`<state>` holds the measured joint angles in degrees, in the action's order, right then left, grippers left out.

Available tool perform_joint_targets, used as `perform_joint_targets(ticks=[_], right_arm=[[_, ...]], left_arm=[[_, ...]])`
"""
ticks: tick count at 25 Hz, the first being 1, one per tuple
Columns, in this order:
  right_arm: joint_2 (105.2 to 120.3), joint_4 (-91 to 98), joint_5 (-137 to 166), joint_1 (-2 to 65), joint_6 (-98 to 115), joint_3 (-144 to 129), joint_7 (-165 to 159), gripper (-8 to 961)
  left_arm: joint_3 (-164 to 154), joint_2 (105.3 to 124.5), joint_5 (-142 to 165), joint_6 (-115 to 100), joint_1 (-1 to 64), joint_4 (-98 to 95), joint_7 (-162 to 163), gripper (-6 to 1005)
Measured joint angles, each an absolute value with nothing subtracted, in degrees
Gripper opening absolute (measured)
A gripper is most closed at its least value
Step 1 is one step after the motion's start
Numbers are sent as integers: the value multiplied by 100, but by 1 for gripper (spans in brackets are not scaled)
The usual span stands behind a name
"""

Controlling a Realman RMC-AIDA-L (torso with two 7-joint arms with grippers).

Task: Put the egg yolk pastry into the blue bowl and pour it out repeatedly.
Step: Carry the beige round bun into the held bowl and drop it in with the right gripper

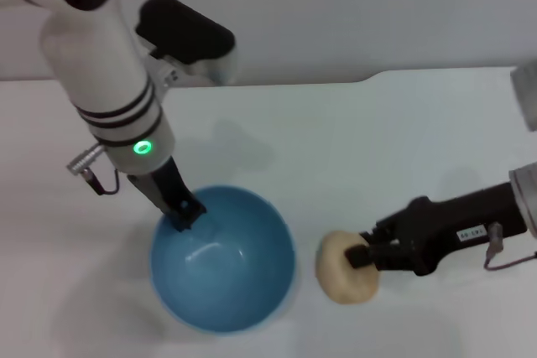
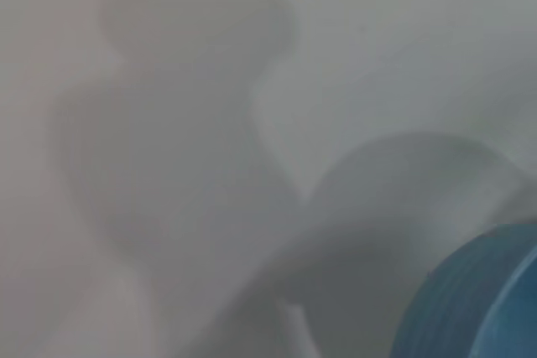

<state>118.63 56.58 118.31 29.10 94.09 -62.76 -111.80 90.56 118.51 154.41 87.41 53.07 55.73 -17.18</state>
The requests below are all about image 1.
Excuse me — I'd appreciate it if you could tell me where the blue bowl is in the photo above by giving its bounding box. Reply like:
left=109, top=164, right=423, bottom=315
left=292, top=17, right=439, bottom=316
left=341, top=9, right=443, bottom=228
left=149, top=184, right=297, bottom=325

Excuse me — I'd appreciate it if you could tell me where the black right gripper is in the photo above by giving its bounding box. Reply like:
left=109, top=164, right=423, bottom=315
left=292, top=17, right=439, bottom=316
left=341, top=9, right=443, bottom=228
left=344, top=181, right=529, bottom=278

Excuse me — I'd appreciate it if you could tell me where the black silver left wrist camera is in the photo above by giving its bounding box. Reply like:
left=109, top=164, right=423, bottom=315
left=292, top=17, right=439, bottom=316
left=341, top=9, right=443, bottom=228
left=133, top=0, right=237, bottom=95

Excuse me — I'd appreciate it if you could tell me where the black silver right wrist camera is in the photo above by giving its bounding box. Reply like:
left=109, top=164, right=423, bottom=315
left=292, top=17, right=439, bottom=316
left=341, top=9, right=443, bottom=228
left=509, top=58, right=537, bottom=132

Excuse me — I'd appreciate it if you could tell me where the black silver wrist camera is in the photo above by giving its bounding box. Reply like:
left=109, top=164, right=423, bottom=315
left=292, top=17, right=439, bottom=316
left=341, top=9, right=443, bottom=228
left=133, top=0, right=237, bottom=95
left=509, top=58, right=537, bottom=132

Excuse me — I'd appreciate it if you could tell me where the arm cable with connector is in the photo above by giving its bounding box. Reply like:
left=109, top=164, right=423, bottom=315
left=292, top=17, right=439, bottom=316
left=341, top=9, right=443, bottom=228
left=482, top=222, right=537, bottom=271
left=65, top=143, right=121, bottom=196

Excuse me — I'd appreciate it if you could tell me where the right arm cable with connector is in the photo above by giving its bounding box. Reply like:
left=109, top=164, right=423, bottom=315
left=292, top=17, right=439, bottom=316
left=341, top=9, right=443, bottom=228
left=482, top=222, right=537, bottom=271

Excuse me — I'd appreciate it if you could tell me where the left arm cable with connector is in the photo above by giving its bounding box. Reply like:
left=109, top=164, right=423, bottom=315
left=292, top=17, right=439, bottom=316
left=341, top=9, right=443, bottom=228
left=65, top=143, right=121, bottom=196

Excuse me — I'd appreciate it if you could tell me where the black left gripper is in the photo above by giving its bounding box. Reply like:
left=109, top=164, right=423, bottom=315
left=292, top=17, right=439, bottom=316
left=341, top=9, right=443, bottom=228
left=127, top=156, right=208, bottom=234

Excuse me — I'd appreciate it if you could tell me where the beige egg yolk pastry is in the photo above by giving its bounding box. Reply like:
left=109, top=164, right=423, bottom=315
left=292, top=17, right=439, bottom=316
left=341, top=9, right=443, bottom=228
left=315, top=230, right=381, bottom=305

